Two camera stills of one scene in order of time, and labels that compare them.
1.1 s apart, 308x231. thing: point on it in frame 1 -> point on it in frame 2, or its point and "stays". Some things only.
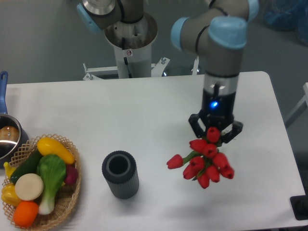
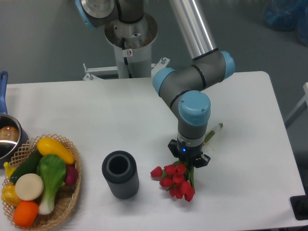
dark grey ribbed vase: (119, 168) stays
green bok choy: (52, 169) stays
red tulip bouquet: (205, 162) -> (177, 178)
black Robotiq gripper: (218, 110) -> (189, 154)
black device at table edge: (300, 205) stays
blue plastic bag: (287, 15) stays
